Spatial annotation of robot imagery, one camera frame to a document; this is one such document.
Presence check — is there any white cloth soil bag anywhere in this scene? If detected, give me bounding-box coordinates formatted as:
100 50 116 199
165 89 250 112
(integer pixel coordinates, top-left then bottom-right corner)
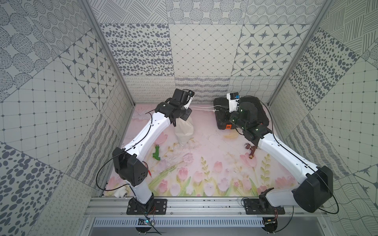
175 117 194 146

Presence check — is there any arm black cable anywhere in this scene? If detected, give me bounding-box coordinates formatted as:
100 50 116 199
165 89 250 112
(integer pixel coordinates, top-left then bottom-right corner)
259 100 340 215
95 109 156 192

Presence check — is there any aluminium mounting rail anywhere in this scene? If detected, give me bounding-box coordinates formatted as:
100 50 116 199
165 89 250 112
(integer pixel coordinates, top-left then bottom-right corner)
85 196 328 219

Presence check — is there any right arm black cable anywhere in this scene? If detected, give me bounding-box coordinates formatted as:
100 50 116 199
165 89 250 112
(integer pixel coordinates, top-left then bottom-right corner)
259 100 340 215

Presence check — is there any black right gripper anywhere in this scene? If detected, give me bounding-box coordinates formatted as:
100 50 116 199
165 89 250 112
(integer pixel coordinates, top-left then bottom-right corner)
219 105 247 131

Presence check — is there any black plastic tool case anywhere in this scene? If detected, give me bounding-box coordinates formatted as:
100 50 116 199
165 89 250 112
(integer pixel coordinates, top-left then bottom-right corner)
213 95 269 130

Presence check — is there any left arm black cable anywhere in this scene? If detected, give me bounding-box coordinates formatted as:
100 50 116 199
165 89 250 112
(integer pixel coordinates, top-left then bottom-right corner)
95 109 156 192

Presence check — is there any green plastic pipe fitting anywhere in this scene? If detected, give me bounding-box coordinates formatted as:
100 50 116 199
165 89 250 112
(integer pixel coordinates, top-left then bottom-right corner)
152 145 161 161

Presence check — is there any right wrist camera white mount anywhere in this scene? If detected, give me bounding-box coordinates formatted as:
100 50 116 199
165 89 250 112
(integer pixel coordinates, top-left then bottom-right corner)
226 92 240 113

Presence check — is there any brown metal faucet valve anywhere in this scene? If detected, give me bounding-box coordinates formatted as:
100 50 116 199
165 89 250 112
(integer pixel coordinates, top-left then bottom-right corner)
244 143 257 159

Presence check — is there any white plastic pipe fitting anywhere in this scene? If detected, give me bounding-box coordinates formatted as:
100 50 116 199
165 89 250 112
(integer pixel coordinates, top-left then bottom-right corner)
114 188 128 198

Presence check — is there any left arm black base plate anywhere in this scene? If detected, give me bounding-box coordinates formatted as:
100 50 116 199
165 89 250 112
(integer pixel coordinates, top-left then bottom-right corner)
127 198 168 215

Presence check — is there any white bag drawstring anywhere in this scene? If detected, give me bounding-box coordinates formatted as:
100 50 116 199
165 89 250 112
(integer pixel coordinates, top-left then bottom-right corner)
190 106 219 113

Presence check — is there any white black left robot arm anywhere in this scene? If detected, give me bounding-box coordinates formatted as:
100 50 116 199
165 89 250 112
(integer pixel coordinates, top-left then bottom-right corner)
112 89 195 206

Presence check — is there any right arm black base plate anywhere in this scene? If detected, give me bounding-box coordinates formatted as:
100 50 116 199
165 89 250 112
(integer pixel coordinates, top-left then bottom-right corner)
241 198 285 215

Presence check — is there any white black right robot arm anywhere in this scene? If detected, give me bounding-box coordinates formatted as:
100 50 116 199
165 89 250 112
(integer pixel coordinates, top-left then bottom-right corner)
217 98 335 213

